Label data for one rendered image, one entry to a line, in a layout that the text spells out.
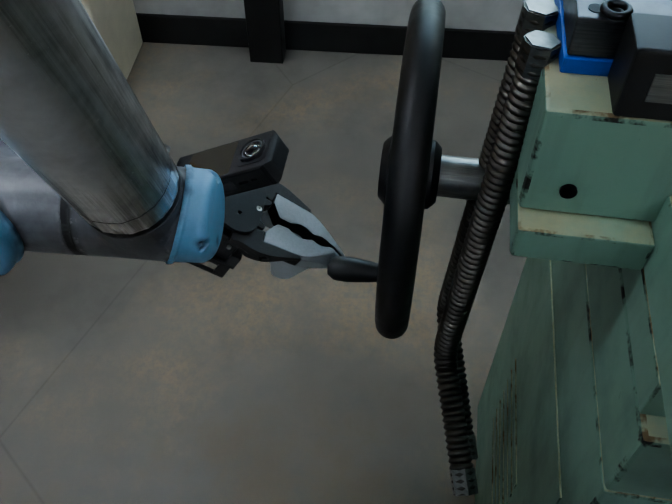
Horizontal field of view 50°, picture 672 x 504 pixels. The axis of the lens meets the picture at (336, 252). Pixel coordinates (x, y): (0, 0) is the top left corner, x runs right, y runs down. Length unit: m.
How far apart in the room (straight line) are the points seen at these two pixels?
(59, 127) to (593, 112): 0.31
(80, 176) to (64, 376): 1.11
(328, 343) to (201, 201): 0.97
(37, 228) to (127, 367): 0.94
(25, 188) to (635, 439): 0.47
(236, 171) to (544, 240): 0.26
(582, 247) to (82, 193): 0.34
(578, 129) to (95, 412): 1.16
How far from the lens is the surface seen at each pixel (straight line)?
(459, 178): 0.61
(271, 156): 0.62
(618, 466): 0.58
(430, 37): 0.53
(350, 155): 1.83
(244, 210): 0.68
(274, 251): 0.67
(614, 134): 0.49
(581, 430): 0.68
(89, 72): 0.38
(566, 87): 0.50
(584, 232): 0.53
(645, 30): 0.47
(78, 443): 1.45
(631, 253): 0.55
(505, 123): 0.54
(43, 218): 0.58
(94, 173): 0.44
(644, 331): 0.55
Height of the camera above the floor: 1.25
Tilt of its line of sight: 51 degrees down
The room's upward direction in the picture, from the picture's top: straight up
